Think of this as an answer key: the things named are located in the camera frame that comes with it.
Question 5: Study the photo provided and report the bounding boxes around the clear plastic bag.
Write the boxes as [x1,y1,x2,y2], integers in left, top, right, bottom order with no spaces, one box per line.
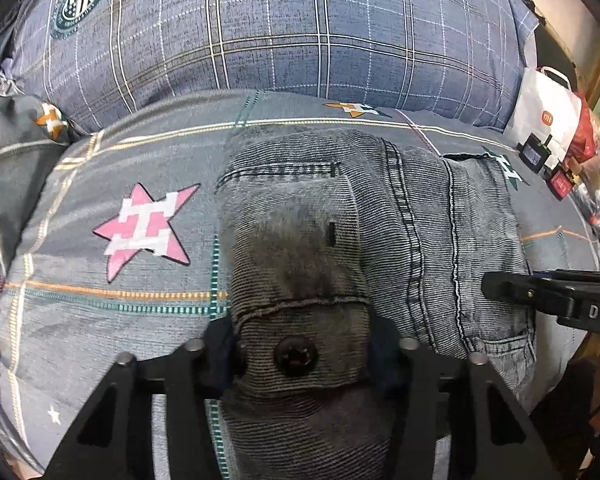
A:
[574,180,600,247]

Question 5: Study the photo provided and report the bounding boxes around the person's right forearm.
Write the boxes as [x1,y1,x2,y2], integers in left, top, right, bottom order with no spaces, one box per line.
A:
[528,355,600,480]

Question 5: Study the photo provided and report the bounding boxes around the blue plaid pillow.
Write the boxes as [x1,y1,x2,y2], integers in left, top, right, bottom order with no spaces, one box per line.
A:
[0,0,541,134]

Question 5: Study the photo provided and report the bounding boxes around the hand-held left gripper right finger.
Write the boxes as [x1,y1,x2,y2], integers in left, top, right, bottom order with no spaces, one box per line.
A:
[365,310,563,480]

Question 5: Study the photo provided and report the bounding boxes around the grey denim pants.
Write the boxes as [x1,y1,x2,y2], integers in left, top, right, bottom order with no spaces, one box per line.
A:
[215,125,541,480]

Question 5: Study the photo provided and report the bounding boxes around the small red black box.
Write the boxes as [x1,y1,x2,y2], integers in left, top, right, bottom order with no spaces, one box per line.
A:
[544,162,578,202]

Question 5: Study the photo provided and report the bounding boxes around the white paper bag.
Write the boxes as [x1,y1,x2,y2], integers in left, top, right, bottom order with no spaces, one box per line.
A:
[502,65,583,169]

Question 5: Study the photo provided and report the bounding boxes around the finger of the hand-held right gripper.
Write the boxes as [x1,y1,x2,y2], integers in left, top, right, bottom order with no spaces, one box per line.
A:
[532,268,600,284]
[482,271,578,318]

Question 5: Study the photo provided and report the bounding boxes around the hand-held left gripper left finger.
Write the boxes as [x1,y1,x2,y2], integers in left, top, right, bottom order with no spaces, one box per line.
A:
[42,317,237,480]

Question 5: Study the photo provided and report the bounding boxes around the grey star print blanket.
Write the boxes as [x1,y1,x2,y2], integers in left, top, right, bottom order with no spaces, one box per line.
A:
[0,87,600,477]

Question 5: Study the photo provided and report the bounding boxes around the red plastic bag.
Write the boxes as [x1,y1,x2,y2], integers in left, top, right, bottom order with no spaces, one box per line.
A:
[567,94,600,164]

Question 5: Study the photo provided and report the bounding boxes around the small black container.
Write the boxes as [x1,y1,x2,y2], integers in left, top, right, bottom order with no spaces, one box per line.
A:
[516,133,553,169]

